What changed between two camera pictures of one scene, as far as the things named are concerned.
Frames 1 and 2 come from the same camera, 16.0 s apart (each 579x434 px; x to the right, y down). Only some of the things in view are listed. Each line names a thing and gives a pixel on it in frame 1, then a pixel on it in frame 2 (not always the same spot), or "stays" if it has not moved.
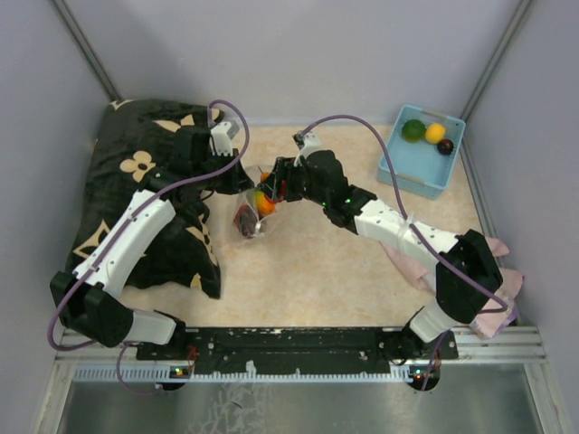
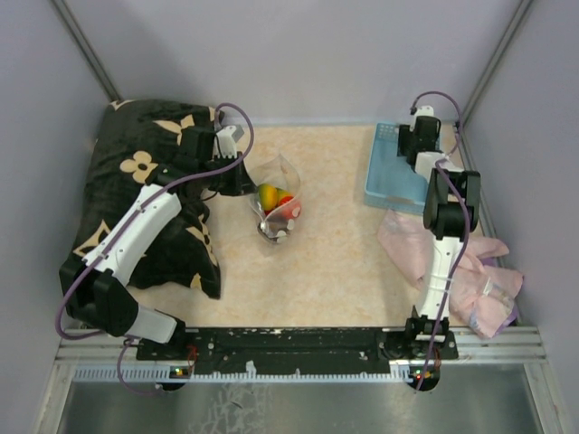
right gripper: x=285 y=171 -> x=404 y=135
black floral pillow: x=133 y=155 stays
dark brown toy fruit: x=248 y=220 -> x=276 y=223
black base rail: x=300 y=351 stays
